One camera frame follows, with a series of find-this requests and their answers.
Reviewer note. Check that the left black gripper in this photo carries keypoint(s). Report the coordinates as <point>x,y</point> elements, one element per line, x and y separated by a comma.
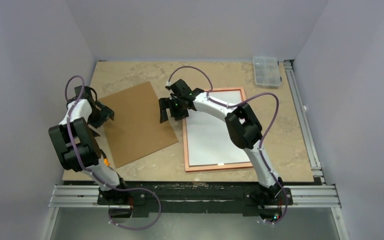
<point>105,113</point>

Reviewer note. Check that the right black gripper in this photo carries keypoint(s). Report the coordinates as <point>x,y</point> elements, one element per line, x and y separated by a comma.
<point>171,106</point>

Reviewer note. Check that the brown cardboard backing board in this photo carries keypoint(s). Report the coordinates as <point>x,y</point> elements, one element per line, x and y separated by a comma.
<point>136,130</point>

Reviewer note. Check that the landscape photo print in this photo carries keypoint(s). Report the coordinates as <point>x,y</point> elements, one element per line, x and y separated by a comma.
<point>212,139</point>

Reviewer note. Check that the red picture frame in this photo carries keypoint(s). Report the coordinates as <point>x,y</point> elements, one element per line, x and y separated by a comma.
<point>218,167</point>

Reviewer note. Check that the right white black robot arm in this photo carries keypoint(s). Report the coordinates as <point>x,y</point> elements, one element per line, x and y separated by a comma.
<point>244,129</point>

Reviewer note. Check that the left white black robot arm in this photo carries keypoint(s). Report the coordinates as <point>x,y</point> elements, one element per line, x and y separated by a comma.
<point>74,141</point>

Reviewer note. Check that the clear plastic organizer box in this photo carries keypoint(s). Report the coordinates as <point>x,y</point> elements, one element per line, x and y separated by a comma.
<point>266,72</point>

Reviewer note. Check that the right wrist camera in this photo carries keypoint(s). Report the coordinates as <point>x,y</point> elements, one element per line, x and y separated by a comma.
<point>179,88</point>

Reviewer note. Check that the orange handled pliers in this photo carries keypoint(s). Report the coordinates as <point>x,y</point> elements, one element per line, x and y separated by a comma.
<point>105,158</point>

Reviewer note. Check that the black mounting base plate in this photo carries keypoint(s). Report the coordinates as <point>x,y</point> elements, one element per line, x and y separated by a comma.
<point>249,199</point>

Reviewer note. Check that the aluminium rail frame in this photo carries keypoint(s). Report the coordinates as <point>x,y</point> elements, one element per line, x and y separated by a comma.
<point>306,196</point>

